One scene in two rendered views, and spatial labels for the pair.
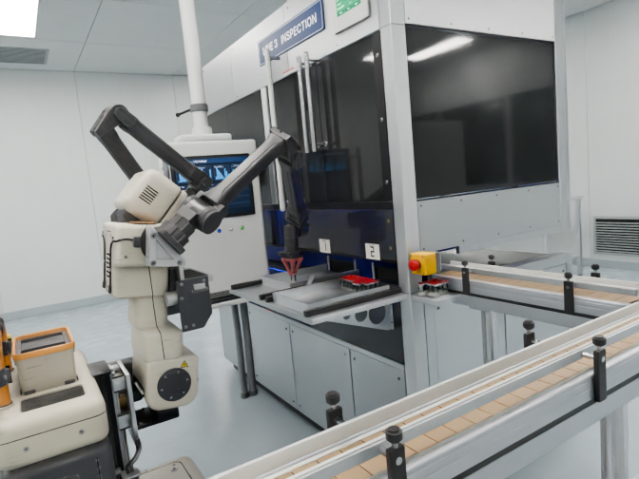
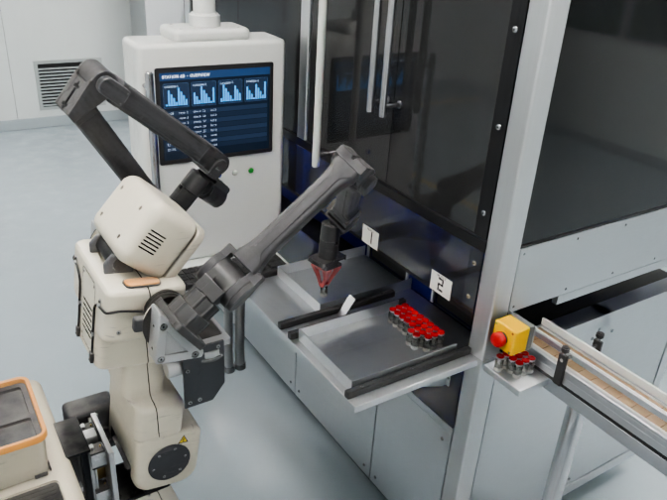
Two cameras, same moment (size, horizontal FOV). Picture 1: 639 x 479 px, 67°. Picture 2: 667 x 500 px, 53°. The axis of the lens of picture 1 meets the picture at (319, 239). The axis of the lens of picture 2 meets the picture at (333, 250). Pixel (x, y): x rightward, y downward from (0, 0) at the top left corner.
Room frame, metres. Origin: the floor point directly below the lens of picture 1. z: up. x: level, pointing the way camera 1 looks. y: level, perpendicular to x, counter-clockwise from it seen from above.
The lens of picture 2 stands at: (0.22, 0.18, 1.92)
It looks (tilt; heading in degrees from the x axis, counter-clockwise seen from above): 27 degrees down; 357
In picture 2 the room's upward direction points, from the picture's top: 4 degrees clockwise
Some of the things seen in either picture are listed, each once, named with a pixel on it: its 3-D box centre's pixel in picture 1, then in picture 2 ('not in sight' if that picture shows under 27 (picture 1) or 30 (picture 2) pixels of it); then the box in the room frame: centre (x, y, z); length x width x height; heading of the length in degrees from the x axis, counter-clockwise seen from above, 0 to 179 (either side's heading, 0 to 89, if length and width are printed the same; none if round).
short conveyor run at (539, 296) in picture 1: (526, 287); (637, 404); (1.46, -0.62, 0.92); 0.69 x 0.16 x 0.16; 31
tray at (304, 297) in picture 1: (330, 293); (376, 341); (1.72, -0.02, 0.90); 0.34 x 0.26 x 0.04; 121
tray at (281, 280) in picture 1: (310, 277); (343, 277); (2.07, 0.06, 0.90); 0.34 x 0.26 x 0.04; 121
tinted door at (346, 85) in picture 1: (352, 125); (448, 104); (1.91, -0.17, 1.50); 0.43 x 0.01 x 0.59; 31
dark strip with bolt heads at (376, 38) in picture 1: (383, 148); (490, 168); (1.74, -0.26, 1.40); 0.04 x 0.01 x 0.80; 31
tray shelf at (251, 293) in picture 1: (318, 291); (355, 314); (1.89, 0.03, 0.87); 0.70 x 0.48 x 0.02; 31
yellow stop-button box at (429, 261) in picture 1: (424, 262); (512, 334); (1.63, -0.35, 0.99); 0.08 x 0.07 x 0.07; 121
